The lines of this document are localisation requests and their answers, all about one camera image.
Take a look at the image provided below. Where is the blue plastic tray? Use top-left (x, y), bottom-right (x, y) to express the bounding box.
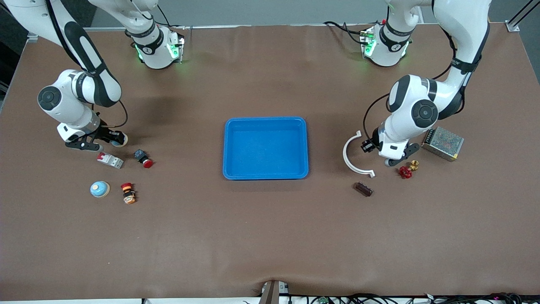
top-left (222, 116), bottom-right (310, 181)

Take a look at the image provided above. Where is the white curved plastic clamp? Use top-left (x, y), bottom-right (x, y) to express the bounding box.
top-left (343, 130), bottom-right (376, 178)

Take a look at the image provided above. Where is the white red circuit breaker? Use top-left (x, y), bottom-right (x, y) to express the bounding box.
top-left (97, 152), bottom-right (124, 169)

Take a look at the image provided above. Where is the red button with black block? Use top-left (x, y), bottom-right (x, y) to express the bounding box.
top-left (134, 149), bottom-right (154, 169)

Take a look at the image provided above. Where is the metal mesh power supply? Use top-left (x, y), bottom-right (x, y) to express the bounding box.
top-left (421, 126), bottom-right (465, 163)

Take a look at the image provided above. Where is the red button with orange block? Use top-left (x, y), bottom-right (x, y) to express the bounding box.
top-left (120, 182), bottom-right (137, 205)

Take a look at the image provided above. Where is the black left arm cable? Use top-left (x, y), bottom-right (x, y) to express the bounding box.
top-left (363, 94), bottom-right (389, 142)

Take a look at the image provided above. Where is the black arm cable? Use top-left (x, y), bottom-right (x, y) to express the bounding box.
top-left (363, 94), bottom-right (389, 142)
top-left (99, 100), bottom-right (128, 129)

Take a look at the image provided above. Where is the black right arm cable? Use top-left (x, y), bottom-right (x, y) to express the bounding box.
top-left (99, 100), bottom-right (128, 129)

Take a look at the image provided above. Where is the red handle brass valve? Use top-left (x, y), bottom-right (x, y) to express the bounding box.
top-left (399, 160), bottom-right (420, 179)

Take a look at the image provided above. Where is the black base cable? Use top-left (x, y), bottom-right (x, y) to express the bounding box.
top-left (323, 20), bottom-right (367, 45)

